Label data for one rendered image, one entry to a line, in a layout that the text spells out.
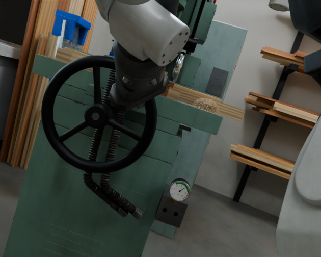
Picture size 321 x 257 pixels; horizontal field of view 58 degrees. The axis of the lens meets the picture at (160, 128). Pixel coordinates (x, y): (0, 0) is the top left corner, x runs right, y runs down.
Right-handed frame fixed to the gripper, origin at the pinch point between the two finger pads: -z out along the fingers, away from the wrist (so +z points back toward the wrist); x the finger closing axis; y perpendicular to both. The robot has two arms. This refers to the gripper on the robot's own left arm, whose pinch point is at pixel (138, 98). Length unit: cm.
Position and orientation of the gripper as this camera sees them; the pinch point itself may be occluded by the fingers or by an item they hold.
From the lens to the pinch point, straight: 62.5
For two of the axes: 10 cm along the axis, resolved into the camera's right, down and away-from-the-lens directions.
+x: 8.5, -4.5, 2.6
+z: 0.9, -3.7, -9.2
